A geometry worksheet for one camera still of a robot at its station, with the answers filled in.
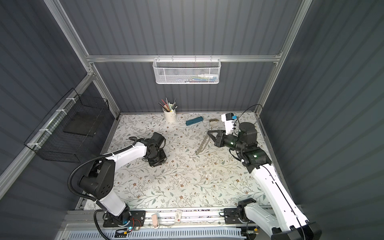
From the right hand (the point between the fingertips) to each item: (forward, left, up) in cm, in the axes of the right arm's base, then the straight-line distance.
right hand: (209, 134), depth 68 cm
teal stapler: (+34, +8, -29) cm, 45 cm away
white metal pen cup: (+36, +27, -25) cm, 51 cm away
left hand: (0, +26, -28) cm, 39 cm away
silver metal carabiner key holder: (-3, +3, -4) cm, 6 cm away
